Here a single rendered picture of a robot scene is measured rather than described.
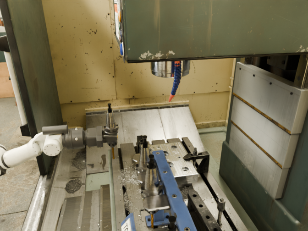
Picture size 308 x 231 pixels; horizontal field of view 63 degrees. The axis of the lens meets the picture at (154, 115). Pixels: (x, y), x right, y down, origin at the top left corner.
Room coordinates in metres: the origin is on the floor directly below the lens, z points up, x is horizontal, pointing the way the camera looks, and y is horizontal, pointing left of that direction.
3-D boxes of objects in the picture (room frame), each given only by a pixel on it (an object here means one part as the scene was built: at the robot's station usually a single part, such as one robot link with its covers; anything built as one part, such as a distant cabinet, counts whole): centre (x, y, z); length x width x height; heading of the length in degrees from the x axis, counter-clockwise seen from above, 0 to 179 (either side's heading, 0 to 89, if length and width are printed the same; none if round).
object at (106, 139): (0.92, 0.19, 1.18); 0.06 x 0.02 x 0.03; 101
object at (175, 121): (1.65, 0.06, 0.75); 0.89 x 0.67 x 0.26; 101
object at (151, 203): (0.52, 0.00, 1.21); 0.07 x 0.05 x 0.01; 101
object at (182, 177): (1.05, -0.06, 0.97); 0.29 x 0.23 x 0.05; 11
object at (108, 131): (0.95, 0.18, 1.21); 0.06 x 0.06 x 0.03
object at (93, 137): (0.93, 0.28, 1.19); 0.13 x 0.12 x 0.10; 11
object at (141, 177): (0.63, 0.02, 1.21); 0.07 x 0.05 x 0.01; 101
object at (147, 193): (0.57, 0.01, 1.21); 0.06 x 0.06 x 0.03
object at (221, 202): (0.73, -0.25, 0.96); 0.03 x 0.03 x 0.13
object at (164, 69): (1.00, -0.07, 1.50); 0.16 x 0.16 x 0.12
